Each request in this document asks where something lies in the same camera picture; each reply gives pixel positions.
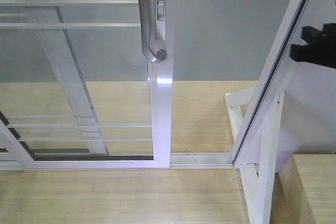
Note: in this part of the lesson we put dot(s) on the black robot gripper part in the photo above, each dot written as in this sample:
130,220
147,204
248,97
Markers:
320,47

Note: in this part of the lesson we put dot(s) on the grey metal door handle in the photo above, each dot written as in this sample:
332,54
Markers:
146,28

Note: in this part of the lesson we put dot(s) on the white sliding glass door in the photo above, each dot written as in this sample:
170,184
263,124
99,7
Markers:
131,95

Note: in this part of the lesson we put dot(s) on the grey door lock plate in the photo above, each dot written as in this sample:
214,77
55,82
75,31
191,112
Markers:
160,22

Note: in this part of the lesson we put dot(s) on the aluminium door floor track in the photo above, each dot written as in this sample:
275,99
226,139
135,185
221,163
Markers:
201,160

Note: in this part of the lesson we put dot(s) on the white fixed glass door panel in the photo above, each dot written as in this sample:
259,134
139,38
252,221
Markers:
53,35

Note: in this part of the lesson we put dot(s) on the light wooden box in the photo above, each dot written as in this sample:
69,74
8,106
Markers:
308,181

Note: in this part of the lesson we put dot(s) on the white right support brace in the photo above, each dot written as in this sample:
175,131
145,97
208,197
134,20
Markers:
257,178

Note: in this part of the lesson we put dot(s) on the light wooden floor platform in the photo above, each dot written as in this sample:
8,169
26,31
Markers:
200,124

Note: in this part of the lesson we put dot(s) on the white outer door frame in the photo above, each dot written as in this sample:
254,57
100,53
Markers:
308,113

